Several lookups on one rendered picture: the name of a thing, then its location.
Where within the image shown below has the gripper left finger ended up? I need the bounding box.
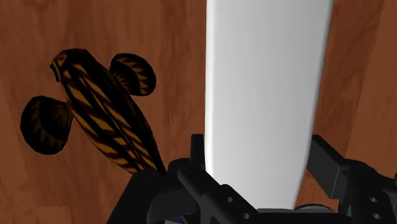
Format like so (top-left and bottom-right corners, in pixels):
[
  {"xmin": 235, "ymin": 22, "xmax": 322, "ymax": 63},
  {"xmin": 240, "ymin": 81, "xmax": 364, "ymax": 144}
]
[{"xmin": 106, "ymin": 133, "xmax": 260, "ymax": 224}]

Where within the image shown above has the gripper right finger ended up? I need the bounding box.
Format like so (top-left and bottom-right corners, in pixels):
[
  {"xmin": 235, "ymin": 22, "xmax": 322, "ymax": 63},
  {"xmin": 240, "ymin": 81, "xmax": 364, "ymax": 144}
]
[{"xmin": 305, "ymin": 134, "xmax": 397, "ymax": 224}]

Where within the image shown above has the white tall cup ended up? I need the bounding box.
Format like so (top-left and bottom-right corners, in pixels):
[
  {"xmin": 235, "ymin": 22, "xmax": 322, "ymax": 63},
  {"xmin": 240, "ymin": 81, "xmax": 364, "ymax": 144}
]
[{"xmin": 204, "ymin": 0, "xmax": 335, "ymax": 210}]

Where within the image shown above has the black and orange fish toy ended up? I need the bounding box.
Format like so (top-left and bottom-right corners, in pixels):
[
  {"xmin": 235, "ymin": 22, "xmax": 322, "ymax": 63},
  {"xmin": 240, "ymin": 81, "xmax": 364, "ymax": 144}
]
[{"xmin": 20, "ymin": 48, "xmax": 167, "ymax": 174}]

